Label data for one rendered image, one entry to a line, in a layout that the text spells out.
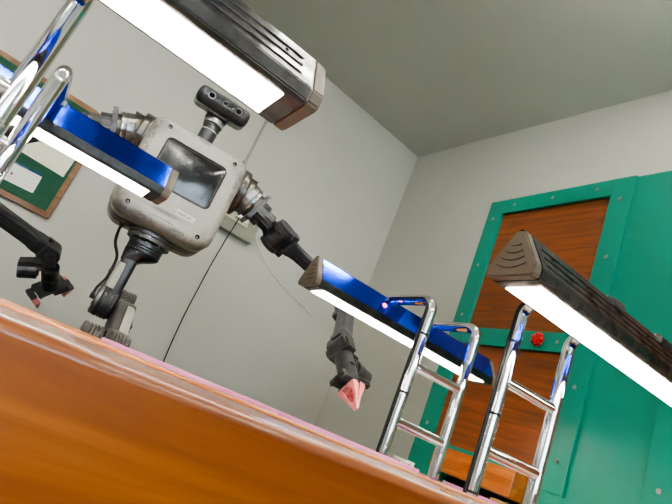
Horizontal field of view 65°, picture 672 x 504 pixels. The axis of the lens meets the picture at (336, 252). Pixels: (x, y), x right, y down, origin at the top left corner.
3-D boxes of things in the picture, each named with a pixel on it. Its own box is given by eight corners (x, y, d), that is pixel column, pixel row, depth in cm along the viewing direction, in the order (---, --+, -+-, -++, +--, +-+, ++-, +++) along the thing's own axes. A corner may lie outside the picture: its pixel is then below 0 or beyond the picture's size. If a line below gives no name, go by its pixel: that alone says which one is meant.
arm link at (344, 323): (331, 309, 202) (353, 292, 200) (341, 320, 202) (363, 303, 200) (320, 353, 160) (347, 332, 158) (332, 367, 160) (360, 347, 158)
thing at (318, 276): (296, 284, 121) (308, 256, 123) (473, 383, 149) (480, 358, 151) (313, 283, 114) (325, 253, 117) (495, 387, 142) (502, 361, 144)
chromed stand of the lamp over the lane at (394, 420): (311, 473, 117) (380, 291, 131) (377, 497, 126) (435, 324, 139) (360, 501, 101) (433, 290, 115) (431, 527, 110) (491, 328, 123)
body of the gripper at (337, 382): (371, 386, 148) (366, 368, 155) (344, 372, 144) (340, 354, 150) (357, 401, 150) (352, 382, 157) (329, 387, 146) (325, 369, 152)
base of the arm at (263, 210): (238, 220, 187) (261, 198, 192) (253, 237, 189) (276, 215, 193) (245, 215, 179) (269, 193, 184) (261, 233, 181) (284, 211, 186)
